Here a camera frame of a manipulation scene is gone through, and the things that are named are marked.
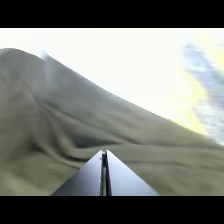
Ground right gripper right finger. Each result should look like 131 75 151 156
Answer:
105 149 160 197

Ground olive green pants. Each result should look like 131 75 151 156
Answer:
0 47 224 197

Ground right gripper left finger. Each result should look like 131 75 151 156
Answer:
51 150 105 197

